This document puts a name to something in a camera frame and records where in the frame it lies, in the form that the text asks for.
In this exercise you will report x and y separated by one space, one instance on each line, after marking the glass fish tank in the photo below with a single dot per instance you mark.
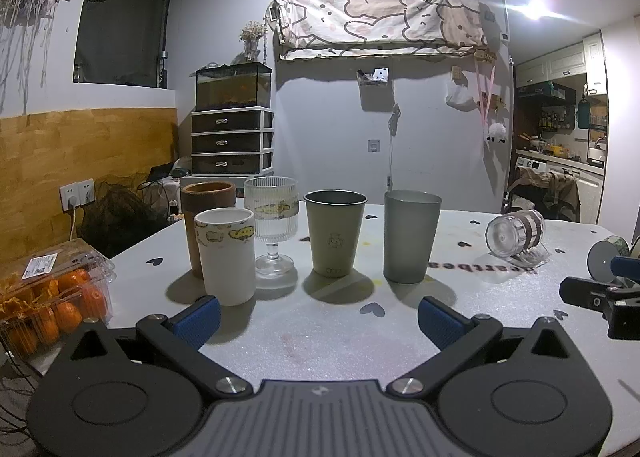
232 87

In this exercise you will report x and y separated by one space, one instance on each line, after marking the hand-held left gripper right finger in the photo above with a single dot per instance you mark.
440 323

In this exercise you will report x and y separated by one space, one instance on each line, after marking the white drawer unit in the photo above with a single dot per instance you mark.
232 142

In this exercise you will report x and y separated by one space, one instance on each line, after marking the white washing machine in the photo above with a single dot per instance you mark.
532 163

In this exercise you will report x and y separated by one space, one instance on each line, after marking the white macrame hanging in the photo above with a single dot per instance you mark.
20 2

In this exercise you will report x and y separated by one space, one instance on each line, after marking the clear wall holder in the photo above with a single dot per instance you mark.
372 78

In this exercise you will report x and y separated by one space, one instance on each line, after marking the white printed cup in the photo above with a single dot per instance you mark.
226 267

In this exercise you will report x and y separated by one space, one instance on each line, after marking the ribbed glass goblet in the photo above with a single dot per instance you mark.
271 224

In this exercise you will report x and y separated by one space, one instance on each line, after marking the white sheep plush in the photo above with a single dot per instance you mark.
495 133

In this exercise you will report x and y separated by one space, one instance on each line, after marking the ceiling light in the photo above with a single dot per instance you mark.
537 7

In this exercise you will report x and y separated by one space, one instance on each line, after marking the dark window curtain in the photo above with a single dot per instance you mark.
122 22

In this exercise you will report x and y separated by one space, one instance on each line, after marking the black mesh net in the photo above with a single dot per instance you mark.
120 222

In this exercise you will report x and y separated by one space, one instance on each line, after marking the khaki jacket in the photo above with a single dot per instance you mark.
555 192

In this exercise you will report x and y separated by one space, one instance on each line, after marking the printed cartoon cloth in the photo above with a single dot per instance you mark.
380 19

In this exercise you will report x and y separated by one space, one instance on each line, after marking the clear cup brown band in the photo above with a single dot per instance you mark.
512 234

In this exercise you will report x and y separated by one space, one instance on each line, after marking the white kitchen cabinets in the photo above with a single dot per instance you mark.
560 62

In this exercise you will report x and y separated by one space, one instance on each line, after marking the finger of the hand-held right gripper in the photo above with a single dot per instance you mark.
626 267
587 293

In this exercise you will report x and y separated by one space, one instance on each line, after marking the small wall switch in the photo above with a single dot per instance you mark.
374 145

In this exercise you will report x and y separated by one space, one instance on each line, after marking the white wall socket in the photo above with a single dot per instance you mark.
77 194

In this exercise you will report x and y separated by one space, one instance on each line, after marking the white hanging bag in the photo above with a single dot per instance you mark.
460 96

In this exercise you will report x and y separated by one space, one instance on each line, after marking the white heart-print table cover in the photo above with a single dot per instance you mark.
325 337

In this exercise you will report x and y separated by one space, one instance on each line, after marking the clear box of oranges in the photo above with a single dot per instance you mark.
55 307

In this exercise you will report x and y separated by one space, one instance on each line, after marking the pink ribbon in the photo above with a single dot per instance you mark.
484 92

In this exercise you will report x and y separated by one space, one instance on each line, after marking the patterned cup grey base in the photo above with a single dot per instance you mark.
601 259

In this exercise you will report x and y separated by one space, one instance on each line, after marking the olive metal cup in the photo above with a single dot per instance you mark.
334 242

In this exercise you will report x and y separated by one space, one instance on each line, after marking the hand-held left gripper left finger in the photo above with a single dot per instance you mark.
199 321

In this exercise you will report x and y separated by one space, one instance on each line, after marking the grey plastic cup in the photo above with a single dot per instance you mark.
410 242

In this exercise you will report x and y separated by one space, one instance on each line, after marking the dried flower bouquet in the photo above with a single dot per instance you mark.
252 34

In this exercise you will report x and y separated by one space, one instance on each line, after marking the black laptop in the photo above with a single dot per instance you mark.
161 171

